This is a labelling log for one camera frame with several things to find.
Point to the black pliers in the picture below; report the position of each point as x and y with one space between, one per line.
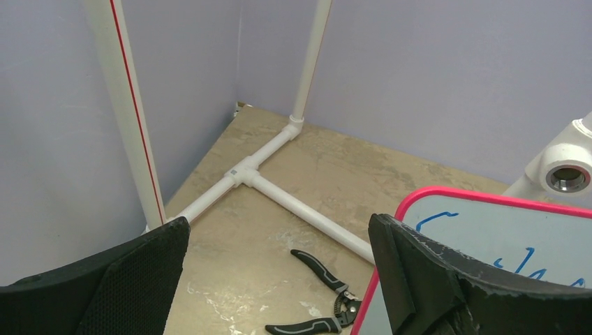
318 303

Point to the white pvc pipe frame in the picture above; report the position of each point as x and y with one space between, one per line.
404 95

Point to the red framed whiteboard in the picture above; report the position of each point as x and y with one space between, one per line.
545 242

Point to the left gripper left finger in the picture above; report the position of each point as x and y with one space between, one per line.
127 289

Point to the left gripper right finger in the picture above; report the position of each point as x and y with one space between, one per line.
429 288

